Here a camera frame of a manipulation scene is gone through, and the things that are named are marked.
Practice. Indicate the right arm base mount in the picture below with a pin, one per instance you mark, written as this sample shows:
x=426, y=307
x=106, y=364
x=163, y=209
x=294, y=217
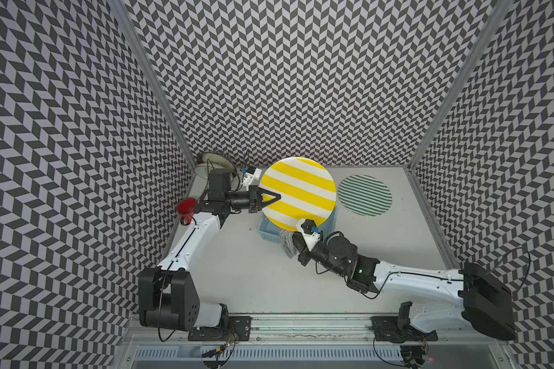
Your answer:
x=387, y=328

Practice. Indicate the green striped plate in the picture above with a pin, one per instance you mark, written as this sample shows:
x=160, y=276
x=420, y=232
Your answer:
x=365, y=195

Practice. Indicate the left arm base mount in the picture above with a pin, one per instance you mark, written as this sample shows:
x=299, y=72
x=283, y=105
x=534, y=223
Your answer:
x=238, y=326

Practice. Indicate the red cup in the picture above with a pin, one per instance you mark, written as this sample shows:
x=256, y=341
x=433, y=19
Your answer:
x=186, y=210

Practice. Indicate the light blue plastic basket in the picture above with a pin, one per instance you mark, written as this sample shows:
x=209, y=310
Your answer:
x=270, y=232

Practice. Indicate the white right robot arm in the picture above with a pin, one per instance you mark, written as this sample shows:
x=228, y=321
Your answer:
x=451, y=299

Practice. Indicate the aluminium front rail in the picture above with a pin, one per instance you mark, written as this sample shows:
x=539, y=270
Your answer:
x=264, y=329

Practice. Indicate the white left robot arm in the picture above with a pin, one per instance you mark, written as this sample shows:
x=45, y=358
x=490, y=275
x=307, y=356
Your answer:
x=167, y=296

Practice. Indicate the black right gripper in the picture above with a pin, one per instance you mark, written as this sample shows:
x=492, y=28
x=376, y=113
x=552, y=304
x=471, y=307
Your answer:
x=302, y=247

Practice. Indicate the grey striped cloth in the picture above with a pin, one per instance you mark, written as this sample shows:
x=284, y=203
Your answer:
x=287, y=244

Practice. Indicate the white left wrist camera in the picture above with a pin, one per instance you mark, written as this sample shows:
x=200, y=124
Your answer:
x=250, y=176

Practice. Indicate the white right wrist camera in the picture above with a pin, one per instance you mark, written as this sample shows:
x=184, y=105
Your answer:
x=310, y=232

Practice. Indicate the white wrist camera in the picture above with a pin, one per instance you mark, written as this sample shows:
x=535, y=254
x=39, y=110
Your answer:
x=310, y=232
x=250, y=176

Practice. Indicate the yellow striped plate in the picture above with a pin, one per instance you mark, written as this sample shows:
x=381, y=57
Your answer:
x=307, y=188

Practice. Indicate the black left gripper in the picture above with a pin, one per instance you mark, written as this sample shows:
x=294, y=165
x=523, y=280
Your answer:
x=255, y=198

